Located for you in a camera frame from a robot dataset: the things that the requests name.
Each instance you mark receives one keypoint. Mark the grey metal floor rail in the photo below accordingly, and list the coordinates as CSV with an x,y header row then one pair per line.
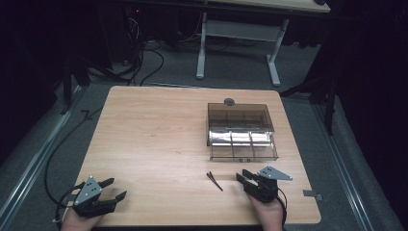
x,y
35,160
343,166

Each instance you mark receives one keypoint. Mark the small grey metal bracket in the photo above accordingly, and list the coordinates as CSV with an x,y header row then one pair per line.
x,y
312,193

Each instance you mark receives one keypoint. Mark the grey round table grommet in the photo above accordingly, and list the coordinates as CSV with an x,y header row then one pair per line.
x,y
229,102

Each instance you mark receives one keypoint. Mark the person's left hand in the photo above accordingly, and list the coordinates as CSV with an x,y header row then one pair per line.
x,y
77,222

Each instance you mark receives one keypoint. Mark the black metal stand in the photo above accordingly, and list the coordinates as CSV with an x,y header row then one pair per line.
x,y
69,83
324,93

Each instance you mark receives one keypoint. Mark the clear brown compartment box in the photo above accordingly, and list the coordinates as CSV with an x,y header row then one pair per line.
x,y
240,134

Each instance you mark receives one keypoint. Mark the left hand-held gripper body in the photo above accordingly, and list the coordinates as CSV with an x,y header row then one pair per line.
x,y
88,192

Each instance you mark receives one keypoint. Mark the person's right hand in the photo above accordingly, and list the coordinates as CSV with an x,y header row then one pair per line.
x,y
267,213

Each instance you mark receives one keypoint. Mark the white frame desk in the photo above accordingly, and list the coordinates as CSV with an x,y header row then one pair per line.
x,y
240,30

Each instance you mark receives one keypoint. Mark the power strip with red light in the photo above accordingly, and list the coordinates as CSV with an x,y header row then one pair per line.
x,y
136,11

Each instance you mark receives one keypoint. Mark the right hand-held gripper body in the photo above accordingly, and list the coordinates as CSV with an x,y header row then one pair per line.
x,y
263,187

